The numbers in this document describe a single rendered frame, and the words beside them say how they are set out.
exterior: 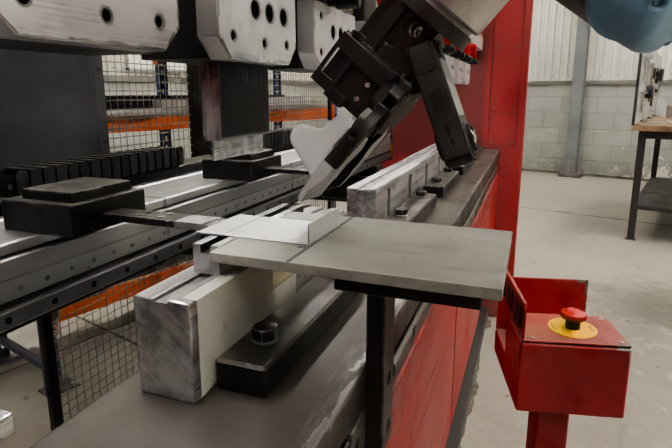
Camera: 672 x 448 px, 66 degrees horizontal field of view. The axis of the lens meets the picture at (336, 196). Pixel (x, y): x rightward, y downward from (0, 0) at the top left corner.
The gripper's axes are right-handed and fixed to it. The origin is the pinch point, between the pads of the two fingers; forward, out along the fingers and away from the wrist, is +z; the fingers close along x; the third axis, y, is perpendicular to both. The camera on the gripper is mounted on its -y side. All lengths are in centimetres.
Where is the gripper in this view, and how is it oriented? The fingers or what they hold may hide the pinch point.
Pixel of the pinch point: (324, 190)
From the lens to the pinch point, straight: 52.8
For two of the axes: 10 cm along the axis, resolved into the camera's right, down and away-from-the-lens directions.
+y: -7.2, -6.8, 1.4
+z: -6.0, 7.1, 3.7
